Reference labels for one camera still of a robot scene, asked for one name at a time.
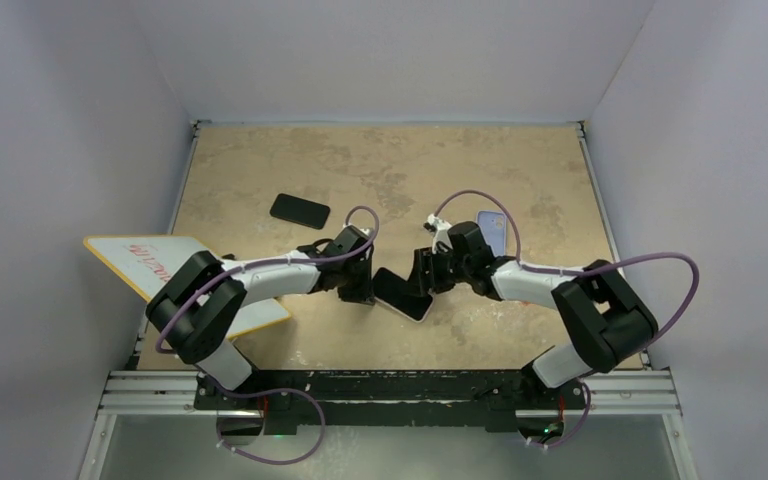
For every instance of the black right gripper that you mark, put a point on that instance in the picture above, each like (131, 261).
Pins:
(424, 261)

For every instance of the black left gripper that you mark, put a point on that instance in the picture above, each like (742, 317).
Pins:
(362, 293)

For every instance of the purple smartphone with black screen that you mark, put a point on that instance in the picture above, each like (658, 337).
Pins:
(397, 291)

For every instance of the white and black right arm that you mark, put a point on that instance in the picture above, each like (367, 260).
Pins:
(605, 320)

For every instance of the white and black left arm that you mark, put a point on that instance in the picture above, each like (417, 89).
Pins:
(195, 309)

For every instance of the black phone on table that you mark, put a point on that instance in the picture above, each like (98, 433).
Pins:
(300, 211)

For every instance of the lavender phone case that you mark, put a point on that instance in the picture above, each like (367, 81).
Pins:
(493, 226)

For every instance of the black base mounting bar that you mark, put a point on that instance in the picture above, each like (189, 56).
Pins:
(498, 401)

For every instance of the white board with yellow edge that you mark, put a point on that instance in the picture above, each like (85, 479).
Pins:
(147, 263)

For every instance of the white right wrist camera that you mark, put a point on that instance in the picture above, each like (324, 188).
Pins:
(439, 230)

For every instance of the aluminium frame rail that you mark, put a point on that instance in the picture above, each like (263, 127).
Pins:
(144, 392)

